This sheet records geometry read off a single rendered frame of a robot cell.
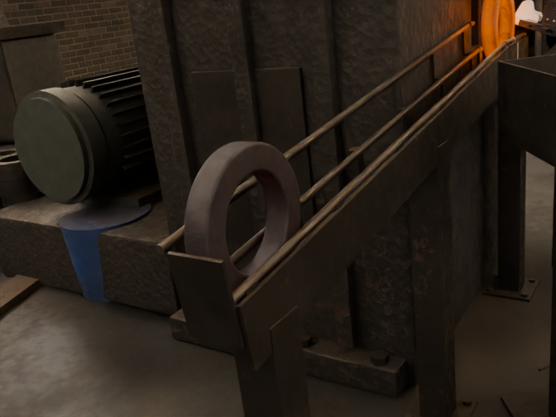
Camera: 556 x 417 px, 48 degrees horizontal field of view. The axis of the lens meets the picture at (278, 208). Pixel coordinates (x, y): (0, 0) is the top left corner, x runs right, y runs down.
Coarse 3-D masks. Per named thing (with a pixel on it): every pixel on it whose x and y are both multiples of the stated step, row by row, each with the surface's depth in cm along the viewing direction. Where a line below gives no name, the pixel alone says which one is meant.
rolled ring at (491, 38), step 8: (488, 0) 144; (496, 0) 143; (504, 0) 152; (512, 0) 154; (488, 8) 144; (496, 8) 144; (504, 8) 154; (512, 8) 154; (488, 16) 144; (496, 16) 144; (504, 16) 156; (512, 16) 155; (488, 24) 144; (496, 24) 145; (504, 24) 156; (512, 24) 156; (488, 32) 145; (496, 32) 145; (504, 32) 156; (512, 32) 156; (488, 40) 146; (496, 40) 146; (504, 40) 156; (488, 48) 147
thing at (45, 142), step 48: (48, 96) 194; (96, 96) 201; (48, 144) 199; (96, 144) 192; (144, 144) 211; (48, 192) 207; (96, 192) 204; (144, 192) 214; (0, 240) 226; (48, 240) 209; (144, 240) 183; (144, 288) 189
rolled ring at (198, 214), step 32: (224, 160) 65; (256, 160) 69; (192, 192) 64; (224, 192) 64; (288, 192) 75; (192, 224) 63; (224, 224) 65; (288, 224) 75; (224, 256) 65; (256, 256) 75
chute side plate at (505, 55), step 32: (480, 96) 128; (448, 128) 114; (416, 160) 101; (384, 192) 92; (352, 224) 84; (384, 224) 93; (288, 256) 72; (320, 256) 77; (352, 256) 85; (256, 288) 67; (288, 288) 71; (320, 288) 78; (256, 320) 67; (256, 352) 67
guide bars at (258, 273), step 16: (496, 48) 140; (480, 64) 130; (464, 80) 121; (448, 96) 114; (432, 112) 108; (416, 128) 102; (400, 144) 97; (384, 160) 92; (368, 176) 88; (352, 192) 85; (336, 208) 81; (288, 240) 73; (272, 256) 70; (256, 272) 68; (240, 288) 65
